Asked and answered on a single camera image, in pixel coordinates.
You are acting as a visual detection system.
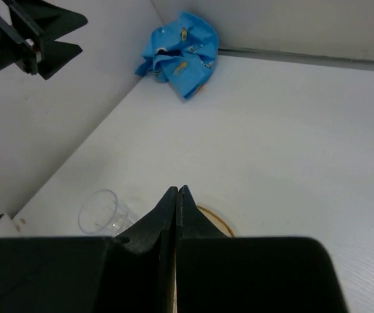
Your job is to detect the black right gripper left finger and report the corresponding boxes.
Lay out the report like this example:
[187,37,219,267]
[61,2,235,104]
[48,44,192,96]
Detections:
[0,186,178,312]

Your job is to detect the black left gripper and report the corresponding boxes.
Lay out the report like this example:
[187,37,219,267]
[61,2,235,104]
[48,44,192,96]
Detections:
[0,1,88,80]

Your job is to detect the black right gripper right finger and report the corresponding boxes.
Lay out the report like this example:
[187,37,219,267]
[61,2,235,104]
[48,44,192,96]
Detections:
[175,186,348,312]

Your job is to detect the blue space-print cloth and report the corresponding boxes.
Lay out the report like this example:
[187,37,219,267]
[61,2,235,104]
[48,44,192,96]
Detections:
[135,12,219,100]

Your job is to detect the beige bird-pattern plate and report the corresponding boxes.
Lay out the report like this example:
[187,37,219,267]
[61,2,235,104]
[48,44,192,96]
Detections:
[197,205,235,237]

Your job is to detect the clear plastic cup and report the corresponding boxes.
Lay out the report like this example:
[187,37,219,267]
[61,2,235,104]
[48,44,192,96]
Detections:
[78,189,139,237]

